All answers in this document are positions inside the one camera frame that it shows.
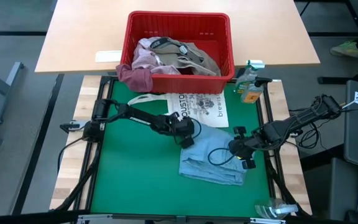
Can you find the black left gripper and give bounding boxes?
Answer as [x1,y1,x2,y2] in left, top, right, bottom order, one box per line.
[154,111,196,139]

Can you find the white printed tote bag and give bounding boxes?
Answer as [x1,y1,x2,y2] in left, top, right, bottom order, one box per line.
[127,91,229,128]

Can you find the light blue jeans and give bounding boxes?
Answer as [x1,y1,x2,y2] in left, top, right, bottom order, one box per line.
[178,126,251,187]

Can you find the maroon shirt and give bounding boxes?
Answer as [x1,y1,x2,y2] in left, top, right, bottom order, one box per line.
[116,63,154,93]

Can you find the red plastic laundry bin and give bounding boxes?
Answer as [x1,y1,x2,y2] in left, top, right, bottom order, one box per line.
[119,11,236,95]

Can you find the orange-label pump bottle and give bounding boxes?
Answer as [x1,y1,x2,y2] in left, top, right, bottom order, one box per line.
[241,77,273,105]

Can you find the green-label spray bottle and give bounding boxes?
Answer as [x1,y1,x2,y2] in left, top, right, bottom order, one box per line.
[234,60,265,95]

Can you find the clear spray bottle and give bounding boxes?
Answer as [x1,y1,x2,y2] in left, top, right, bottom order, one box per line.
[254,198,300,220]

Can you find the khaki trousers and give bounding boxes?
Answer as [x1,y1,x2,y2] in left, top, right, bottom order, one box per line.
[149,36,222,77]

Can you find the pink garment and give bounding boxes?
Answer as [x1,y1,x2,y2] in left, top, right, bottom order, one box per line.
[131,36,181,75]

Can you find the green table mat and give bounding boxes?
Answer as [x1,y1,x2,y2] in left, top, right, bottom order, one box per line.
[90,80,272,218]

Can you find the white paper label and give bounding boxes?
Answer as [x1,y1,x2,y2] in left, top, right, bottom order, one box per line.
[94,50,123,63]

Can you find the black desk foot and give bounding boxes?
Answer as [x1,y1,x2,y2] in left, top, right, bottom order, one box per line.
[318,62,358,85]

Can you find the light wooden desk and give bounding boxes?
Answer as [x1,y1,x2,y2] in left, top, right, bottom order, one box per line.
[35,0,321,75]

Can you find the green shoe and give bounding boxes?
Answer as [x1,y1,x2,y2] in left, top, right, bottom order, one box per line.
[330,40,358,58]

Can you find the grey metal desk leg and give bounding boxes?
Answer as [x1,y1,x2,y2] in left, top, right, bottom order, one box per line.
[0,61,24,125]

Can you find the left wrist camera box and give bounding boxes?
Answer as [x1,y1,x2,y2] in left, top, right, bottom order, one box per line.
[180,136,195,149]

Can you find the black left camera cable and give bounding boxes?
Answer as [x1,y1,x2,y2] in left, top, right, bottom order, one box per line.
[188,117,203,139]

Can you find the black camera cable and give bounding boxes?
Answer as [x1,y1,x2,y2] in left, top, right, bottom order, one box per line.
[207,147,239,166]
[188,117,203,139]

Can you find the black right camera cable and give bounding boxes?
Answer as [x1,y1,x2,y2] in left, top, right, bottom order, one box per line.
[207,147,239,166]

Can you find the black frame strut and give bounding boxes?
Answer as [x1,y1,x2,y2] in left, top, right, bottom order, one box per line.
[265,149,311,216]
[54,149,102,212]

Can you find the black table frame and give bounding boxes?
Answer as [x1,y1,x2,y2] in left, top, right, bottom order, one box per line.
[73,75,291,224]

